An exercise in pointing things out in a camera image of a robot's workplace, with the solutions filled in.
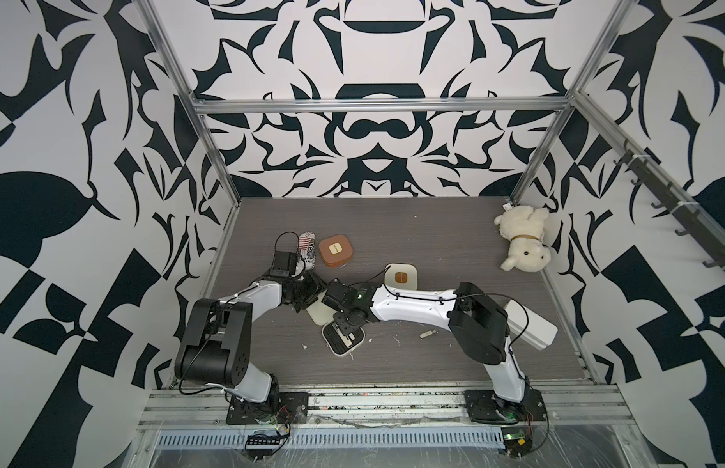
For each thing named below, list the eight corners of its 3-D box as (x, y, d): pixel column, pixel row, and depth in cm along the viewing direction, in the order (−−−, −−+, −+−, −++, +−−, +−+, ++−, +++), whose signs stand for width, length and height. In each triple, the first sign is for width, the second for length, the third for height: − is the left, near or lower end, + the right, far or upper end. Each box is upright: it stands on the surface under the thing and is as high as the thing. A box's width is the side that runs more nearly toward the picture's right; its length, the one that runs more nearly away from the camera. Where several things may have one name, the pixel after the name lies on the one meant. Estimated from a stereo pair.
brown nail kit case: (326, 270, 101) (325, 266, 99) (317, 245, 108) (316, 240, 106) (357, 260, 103) (357, 256, 101) (346, 236, 110) (346, 232, 108)
